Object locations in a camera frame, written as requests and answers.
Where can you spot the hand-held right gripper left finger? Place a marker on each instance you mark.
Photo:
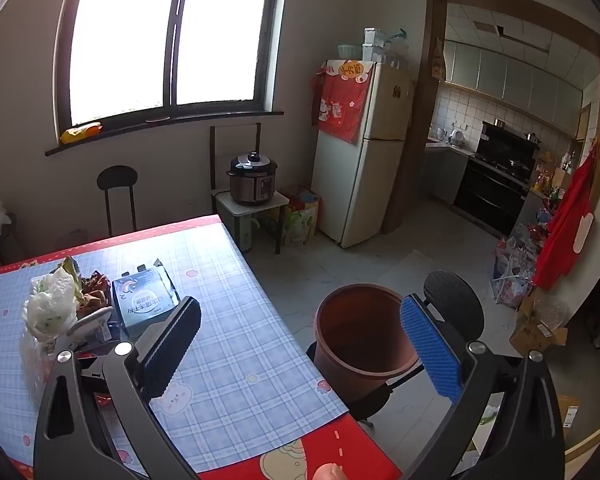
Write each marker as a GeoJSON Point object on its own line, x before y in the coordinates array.
{"type": "Point", "coordinates": [175, 345]}

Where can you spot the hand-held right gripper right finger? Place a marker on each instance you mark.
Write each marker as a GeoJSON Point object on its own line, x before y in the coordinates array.
{"type": "Point", "coordinates": [430, 350]}

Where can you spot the brown plastic bucket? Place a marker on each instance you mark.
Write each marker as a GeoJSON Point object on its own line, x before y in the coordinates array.
{"type": "Point", "coordinates": [360, 330]}

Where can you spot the clear plastic container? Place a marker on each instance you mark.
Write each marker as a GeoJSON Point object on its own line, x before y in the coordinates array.
{"type": "Point", "coordinates": [87, 327]}

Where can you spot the brown wrapper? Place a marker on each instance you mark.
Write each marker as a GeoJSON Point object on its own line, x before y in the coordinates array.
{"type": "Point", "coordinates": [95, 290]}

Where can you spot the gold snack bag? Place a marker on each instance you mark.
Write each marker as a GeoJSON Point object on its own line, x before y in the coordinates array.
{"type": "Point", "coordinates": [70, 267]}

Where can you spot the black round stool with backrest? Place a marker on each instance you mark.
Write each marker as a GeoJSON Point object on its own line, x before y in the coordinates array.
{"type": "Point", "coordinates": [455, 300]}

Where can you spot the blue milk carton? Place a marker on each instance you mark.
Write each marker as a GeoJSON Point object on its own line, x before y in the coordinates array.
{"type": "Point", "coordinates": [140, 300]}

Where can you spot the blue plaid tablecloth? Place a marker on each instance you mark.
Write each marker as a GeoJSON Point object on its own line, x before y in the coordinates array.
{"type": "Point", "coordinates": [240, 335]}

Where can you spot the cardboard box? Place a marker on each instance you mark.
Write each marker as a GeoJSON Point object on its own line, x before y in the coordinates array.
{"type": "Point", "coordinates": [535, 330]}

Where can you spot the pile of shopping bags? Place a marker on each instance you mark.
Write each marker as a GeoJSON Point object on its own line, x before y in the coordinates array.
{"type": "Point", "coordinates": [515, 270]}

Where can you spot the white kettle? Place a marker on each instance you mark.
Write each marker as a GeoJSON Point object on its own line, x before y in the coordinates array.
{"type": "Point", "coordinates": [245, 235]}

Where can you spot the small white side table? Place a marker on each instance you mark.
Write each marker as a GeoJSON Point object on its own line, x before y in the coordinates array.
{"type": "Point", "coordinates": [252, 207]}

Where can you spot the green gift bag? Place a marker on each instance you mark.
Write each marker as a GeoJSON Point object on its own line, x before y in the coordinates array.
{"type": "Point", "coordinates": [300, 222]}

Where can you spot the black integrated stove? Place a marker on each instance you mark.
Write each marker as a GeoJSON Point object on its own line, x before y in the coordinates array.
{"type": "Point", "coordinates": [495, 185]}

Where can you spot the grey kitchen base cabinet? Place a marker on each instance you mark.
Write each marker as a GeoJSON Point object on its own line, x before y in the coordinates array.
{"type": "Point", "coordinates": [442, 172]}

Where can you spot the red apron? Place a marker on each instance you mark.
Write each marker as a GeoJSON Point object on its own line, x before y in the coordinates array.
{"type": "Point", "coordinates": [565, 230]}

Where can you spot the white cabinet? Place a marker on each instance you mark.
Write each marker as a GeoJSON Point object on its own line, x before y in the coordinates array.
{"type": "Point", "coordinates": [375, 170]}

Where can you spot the dark chair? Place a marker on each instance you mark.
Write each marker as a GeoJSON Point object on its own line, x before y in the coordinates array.
{"type": "Point", "coordinates": [0, 245]}

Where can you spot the row of condiment bottles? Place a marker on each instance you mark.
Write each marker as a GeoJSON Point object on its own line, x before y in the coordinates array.
{"type": "Point", "coordinates": [550, 175]}

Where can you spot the dark windowsill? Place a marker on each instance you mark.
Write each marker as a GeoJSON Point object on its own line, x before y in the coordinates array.
{"type": "Point", "coordinates": [180, 119]}

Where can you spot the orange snack packet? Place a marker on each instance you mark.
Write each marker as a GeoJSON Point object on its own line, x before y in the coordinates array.
{"type": "Point", "coordinates": [80, 132]}

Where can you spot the red printed cloth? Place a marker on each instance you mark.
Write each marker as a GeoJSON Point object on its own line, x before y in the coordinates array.
{"type": "Point", "coordinates": [340, 105]}

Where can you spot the clear plastic bag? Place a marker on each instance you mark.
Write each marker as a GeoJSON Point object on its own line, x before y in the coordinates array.
{"type": "Point", "coordinates": [397, 47]}

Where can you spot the green plastic basket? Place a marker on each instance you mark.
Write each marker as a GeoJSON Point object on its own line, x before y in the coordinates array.
{"type": "Point", "coordinates": [349, 51]}

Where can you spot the white storage box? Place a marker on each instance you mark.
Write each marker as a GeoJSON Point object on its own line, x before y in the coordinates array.
{"type": "Point", "coordinates": [375, 42]}

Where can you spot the window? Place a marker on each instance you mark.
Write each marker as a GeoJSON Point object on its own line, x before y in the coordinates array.
{"type": "Point", "coordinates": [125, 35]}

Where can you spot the black metal chair frame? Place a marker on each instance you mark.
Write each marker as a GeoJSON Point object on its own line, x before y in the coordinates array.
{"type": "Point", "coordinates": [212, 160]}

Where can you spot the wooden door frame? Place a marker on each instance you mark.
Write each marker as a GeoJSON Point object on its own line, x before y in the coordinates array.
{"type": "Point", "coordinates": [415, 110]}

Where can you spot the kitchen wall cabinets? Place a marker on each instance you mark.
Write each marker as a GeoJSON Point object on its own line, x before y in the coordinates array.
{"type": "Point", "coordinates": [505, 75]}

